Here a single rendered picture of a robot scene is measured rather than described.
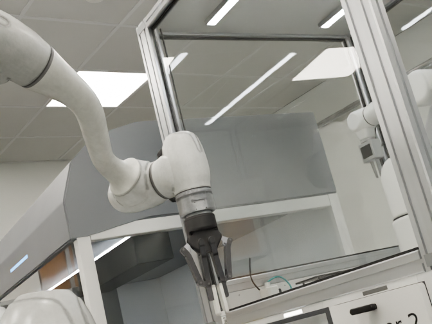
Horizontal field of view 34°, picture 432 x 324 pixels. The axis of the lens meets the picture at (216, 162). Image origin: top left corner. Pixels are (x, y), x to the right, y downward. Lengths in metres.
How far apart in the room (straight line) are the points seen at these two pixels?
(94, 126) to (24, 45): 0.26
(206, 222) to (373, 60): 0.53
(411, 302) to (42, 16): 2.95
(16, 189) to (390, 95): 5.01
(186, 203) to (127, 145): 1.01
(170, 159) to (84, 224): 0.86
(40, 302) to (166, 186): 0.63
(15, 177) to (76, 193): 3.76
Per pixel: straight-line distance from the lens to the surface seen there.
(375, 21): 1.49
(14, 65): 1.39
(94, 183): 2.53
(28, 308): 1.15
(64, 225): 2.49
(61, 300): 1.16
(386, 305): 1.51
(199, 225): 1.64
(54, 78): 1.43
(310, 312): 1.74
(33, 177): 6.30
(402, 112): 1.44
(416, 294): 1.45
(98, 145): 1.60
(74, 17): 4.05
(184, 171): 1.65
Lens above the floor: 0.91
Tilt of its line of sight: 14 degrees up
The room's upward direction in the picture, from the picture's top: 14 degrees counter-clockwise
